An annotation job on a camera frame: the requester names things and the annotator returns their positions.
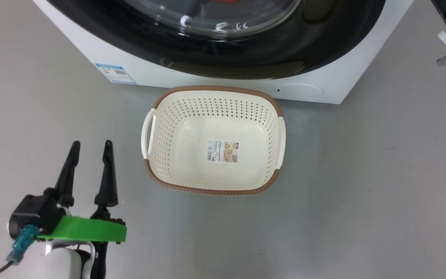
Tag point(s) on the black washing machine glass door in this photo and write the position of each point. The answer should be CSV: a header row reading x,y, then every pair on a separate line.
x,y
246,54

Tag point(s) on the blue energy label sticker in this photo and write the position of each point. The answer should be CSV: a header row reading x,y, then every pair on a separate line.
x,y
115,73

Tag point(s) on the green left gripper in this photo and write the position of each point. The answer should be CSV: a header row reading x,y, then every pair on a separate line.
x,y
87,229

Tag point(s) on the round washer filter cover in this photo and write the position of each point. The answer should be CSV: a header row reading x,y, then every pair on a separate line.
x,y
300,90

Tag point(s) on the white front-load washing machine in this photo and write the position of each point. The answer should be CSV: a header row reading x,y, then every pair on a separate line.
x,y
91,50

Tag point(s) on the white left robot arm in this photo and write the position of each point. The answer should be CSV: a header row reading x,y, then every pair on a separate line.
x,y
64,263

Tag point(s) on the cream laundry basket brown rim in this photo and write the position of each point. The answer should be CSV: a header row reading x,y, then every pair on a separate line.
x,y
215,182

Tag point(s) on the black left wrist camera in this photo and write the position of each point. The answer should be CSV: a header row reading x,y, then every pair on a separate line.
x,y
33,211

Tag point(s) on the basket product label sticker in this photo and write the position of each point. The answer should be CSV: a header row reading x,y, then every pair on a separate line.
x,y
223,151

